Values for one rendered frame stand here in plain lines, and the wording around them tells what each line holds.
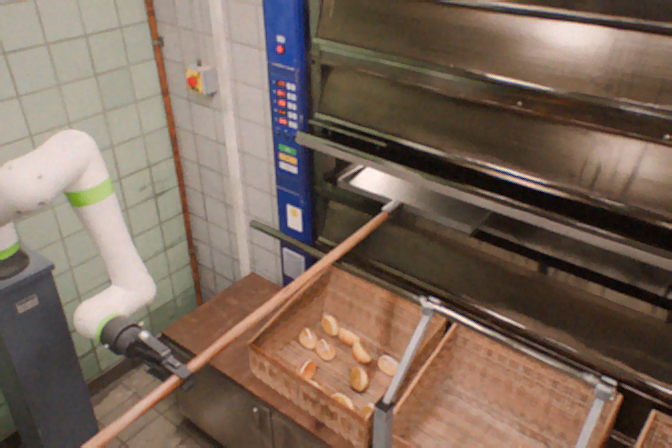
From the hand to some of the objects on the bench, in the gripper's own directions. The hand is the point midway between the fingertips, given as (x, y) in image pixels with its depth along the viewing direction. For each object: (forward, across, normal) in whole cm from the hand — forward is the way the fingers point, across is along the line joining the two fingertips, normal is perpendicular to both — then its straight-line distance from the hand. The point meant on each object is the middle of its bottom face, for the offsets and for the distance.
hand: (180, 375), depth 154 cm
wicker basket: (-3, +60, -72) cm, 94 cm away
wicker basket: (+56, +59, -71) cm, 108 cm away
